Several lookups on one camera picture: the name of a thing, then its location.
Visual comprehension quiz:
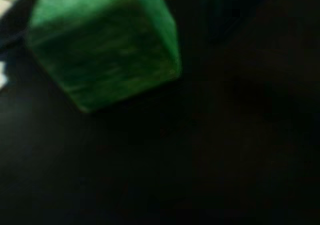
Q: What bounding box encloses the green square wooden block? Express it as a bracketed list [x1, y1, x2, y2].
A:
[26, 0, 182, 114]

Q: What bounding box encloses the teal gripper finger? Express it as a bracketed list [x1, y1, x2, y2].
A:
[199, 0, 251, 45]

